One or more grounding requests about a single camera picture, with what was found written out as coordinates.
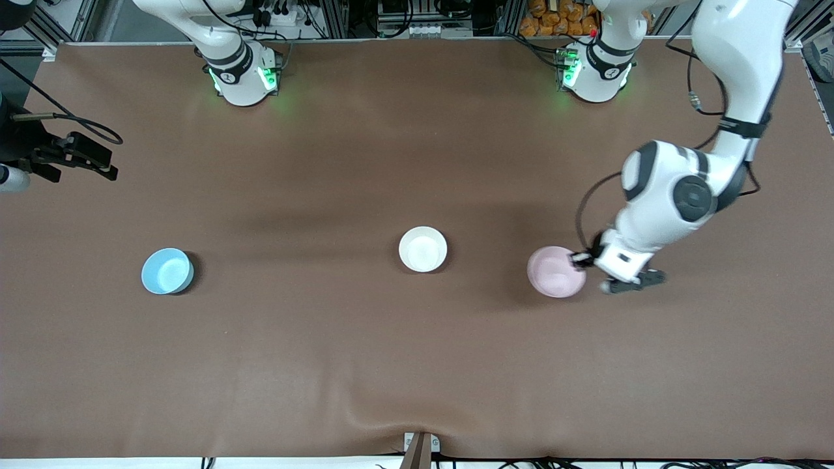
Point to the brown table mat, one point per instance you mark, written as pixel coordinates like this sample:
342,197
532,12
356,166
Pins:
417,365

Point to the metal mount bracket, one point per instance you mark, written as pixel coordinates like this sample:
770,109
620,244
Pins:
420,449

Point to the white bowl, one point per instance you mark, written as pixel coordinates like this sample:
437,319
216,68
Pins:
423,249

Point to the white power strip with plugs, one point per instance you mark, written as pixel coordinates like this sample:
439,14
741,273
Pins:
277,14

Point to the blue bowl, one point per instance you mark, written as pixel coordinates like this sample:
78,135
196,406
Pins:
167,271

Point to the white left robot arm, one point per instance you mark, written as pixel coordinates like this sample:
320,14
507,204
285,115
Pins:
736,52

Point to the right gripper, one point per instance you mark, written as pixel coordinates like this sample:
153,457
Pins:
25,139

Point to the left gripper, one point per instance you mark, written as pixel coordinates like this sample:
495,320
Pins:
594,251

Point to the grey striped object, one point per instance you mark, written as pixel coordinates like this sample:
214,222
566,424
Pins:
822,58

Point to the aluminium frame strut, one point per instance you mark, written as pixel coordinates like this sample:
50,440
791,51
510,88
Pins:
808,32
39,36

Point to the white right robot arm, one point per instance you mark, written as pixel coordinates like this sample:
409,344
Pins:
241,85

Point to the white terminal block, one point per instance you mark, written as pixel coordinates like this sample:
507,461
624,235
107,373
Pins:
427,30

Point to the pink bowl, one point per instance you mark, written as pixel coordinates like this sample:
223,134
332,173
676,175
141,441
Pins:
554,272

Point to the pile of orange items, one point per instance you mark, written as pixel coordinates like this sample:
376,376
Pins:
554,19

